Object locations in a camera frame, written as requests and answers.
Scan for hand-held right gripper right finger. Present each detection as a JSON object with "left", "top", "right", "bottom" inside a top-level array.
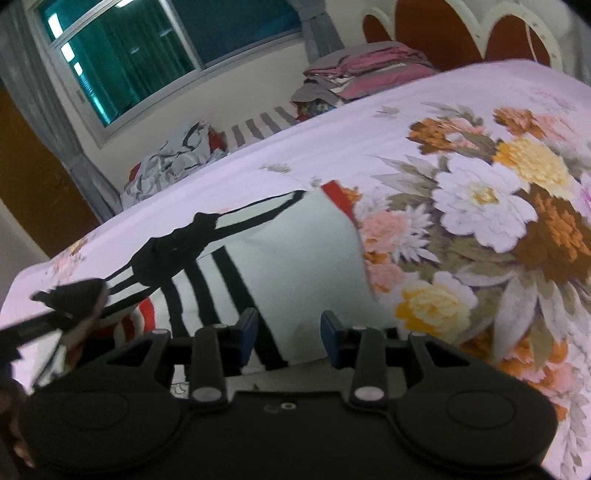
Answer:
[{"left": 321, "top": 309, "right": 467, "bottom": 402}]

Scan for stack of folded pink clothes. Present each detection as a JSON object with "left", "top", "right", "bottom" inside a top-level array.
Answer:
[{"left": 291, "top": 41, "right": 439, "bottom": 108}]

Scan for pink floral bed sheet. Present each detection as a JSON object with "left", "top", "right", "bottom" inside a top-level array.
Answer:
[{"left": 0, "top": 59, "right": 591, "bottom": 480}]

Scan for person's left forearm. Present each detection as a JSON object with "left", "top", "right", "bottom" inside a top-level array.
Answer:
[{"left": 0, "top": 383, "right": 35, "bottom": 468}]

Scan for white black red striped garment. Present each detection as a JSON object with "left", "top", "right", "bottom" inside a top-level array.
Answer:
[{"left": 60, "top": 181, "right": 391, "bottom": 371}]

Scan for colourful printed cloth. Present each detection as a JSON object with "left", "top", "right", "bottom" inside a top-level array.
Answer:
[{"left": 297, "top": 99, "right": 334, "bottom": 122}]

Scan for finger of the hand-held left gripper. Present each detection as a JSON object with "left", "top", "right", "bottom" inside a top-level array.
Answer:
[{"left": 0, "top": 278, "right": 110, "bottom": 348}]

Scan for brown wooden door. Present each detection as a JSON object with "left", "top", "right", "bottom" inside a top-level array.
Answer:
[{"left": 0, "top": 85, "right": 100, "bottom": 259}]

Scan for grey curtain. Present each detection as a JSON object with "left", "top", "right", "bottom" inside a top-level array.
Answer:
[
  {"left": 288, "top": 0, "right": 348, "bottom": 71},
  {"left": 0, "top": 0, "right": 122, "bottom": 223}
]

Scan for grey white striped cloth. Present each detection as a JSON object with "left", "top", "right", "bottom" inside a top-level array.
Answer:
[{"left": 222, "top": 105, "right": 298, "bottom": 147}]

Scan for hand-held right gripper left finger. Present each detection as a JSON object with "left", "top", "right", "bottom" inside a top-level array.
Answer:
[{"left": 104, "top": 308, "right": 260, "bottom": 402}]

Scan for crumpled grey clothes pile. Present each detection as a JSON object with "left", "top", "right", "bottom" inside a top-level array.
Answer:
[{"left": 121, "top": 121, "right": 229, "bottom": 208}]

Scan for brown headboard with white trim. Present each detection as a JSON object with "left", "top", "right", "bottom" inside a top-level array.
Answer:
[{"left": 362, "top": 0, "right": 565, "bottom": 73}]

